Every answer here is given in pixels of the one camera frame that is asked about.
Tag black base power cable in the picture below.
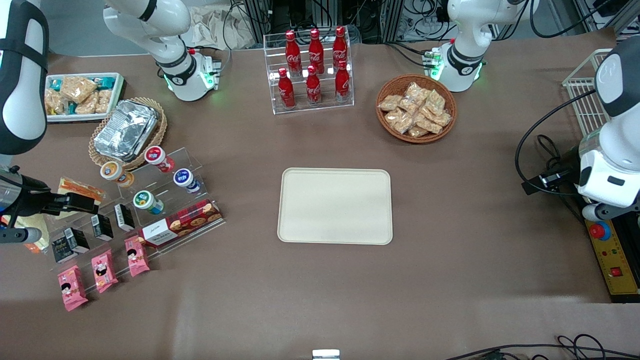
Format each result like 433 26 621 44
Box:
382 41 433 68

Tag round brown wicker basket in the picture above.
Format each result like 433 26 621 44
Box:
375 74 458 145

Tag silver foil food container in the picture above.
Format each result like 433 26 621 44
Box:
93 99 160 162

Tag large puffed grain snack packet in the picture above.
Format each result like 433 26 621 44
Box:
60 75 98 104

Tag long black arm cable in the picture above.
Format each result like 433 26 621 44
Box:
515 89 598 197

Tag orange lid yogurt cup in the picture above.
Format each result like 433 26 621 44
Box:
99 161 135 188

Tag crumpled white cloth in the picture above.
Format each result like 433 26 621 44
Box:
187 5 256 51

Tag red lid yogurt cup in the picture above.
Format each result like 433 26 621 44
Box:
144 145 176 174

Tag yellow emergency stop box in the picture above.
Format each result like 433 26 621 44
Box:
585 220 640 297

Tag red tartan cookie box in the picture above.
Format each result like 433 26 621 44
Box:
137 199 223 250

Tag green lid yogurt cup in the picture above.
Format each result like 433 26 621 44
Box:
132 190 165 216

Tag blue lid yogurt cup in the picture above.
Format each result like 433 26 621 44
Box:
173 168 202 194

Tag aluminium frame rack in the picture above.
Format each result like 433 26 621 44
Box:
240 0 451 43

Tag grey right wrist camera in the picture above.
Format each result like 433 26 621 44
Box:
0 227 43 245

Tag black looped cable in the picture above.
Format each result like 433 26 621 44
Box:
536 134 565 172

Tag pink cartoon snack packet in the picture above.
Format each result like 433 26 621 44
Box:
124 235 151 278
57 265 89 312
91 249 120 294

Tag wrapped sandwich with orange filling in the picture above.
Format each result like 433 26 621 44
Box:
56 176 107 203

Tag clear acrylic bottle rack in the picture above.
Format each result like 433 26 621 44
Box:
263 27 355 116

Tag white rectangular snack tray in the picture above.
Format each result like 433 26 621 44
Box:
44 72 126 123

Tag black floor cables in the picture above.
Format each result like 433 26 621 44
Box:
445 334 640 360

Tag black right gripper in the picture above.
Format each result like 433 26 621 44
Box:
7 172 99 221

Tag red cola bottle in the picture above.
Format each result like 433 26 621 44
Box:
334 60 351 103
332 26 349 68
285 30 303 77
305 65 322 106
308 28 325 71
277 68 296 109

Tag black clamp bracket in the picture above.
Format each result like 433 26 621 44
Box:
522 167 576 196

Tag oval brown wicker basket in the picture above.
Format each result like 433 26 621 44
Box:
88 97 168 172

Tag cream rectangular tray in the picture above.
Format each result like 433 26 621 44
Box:
277 167 394 246

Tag clear acrylic tiered display stand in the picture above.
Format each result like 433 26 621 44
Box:
30 146 227 296

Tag white wire rack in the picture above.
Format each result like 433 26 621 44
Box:
562 48 613 138

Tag small black drink carton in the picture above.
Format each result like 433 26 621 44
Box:
51 237 78 264
64 227 91 254
91 214 115 242
114 203 136 232

